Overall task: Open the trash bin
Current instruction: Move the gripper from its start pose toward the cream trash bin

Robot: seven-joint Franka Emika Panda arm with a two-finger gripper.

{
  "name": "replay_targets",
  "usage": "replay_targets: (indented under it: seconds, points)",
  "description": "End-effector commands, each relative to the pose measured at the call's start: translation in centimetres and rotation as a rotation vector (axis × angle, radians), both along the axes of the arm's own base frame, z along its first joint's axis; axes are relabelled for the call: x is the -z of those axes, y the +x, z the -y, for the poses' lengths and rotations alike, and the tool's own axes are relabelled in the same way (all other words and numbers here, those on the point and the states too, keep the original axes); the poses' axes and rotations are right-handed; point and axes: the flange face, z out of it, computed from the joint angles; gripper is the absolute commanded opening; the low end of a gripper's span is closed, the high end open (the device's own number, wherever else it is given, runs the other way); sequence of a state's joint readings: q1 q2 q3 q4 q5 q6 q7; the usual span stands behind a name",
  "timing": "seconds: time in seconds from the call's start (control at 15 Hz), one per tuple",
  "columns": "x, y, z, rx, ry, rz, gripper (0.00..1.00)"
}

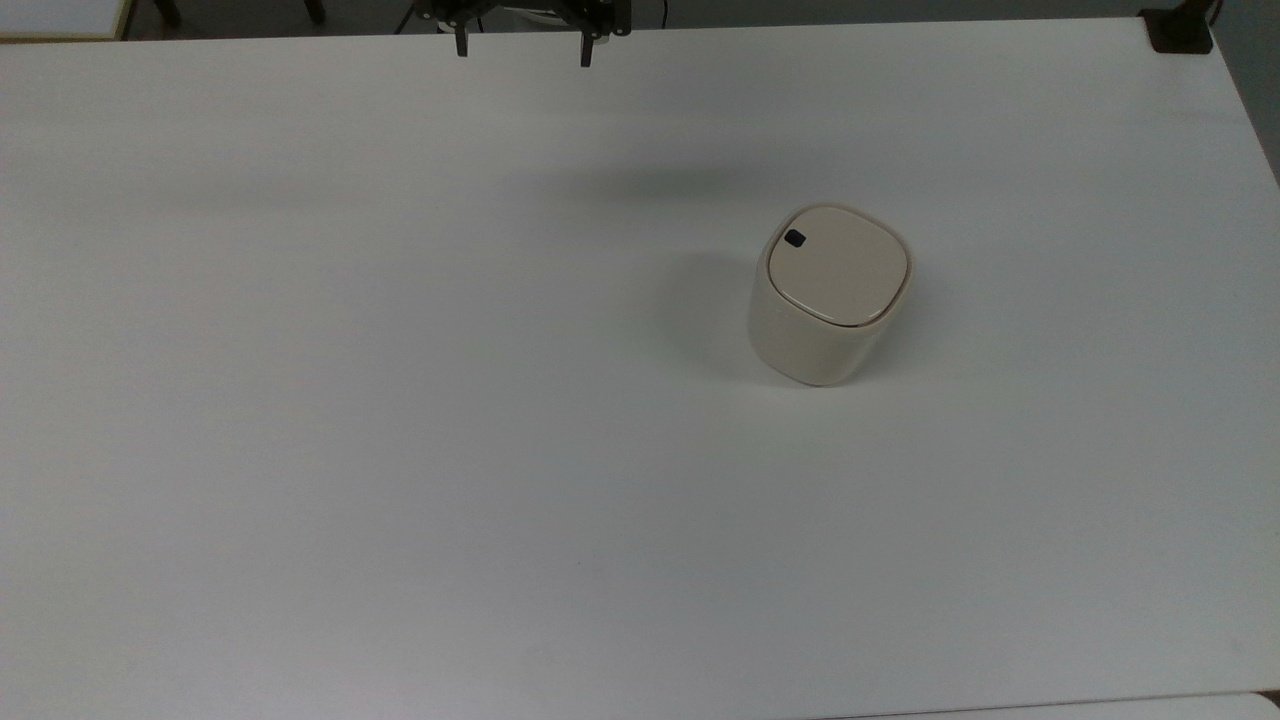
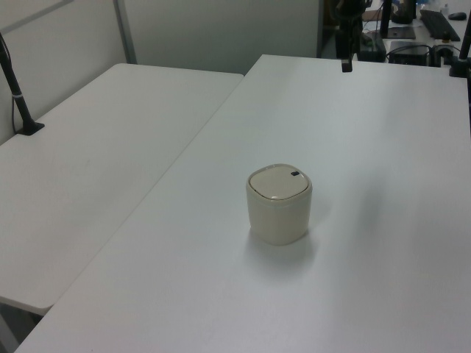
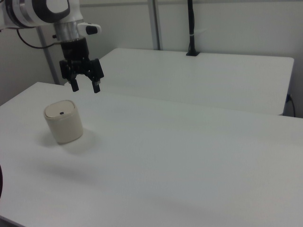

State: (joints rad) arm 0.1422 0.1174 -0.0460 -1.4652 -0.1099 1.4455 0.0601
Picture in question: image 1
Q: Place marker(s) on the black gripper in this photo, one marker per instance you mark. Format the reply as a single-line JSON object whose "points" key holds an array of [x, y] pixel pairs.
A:
{"points": [[520, 8]]}

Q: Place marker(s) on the cream trash bin lid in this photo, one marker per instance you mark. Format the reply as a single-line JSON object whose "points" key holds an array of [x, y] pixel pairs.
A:
{"points": [[838, 265]]}

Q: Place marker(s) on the cream plastic trash bin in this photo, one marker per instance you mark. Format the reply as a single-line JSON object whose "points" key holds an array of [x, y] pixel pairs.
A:
{"points": [[800, 340]]}

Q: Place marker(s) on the black chair leg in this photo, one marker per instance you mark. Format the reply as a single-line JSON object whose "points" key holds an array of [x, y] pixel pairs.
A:
{"points": [[315, 9], [168, 10]]}

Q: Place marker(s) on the wood edged white table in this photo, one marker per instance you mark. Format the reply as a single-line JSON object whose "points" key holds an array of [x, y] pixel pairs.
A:
{"points": [[60, 16]]}

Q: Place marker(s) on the black pole table clamp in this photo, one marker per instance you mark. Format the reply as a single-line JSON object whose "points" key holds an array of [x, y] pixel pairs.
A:
{"points": [[1178, 30]]}

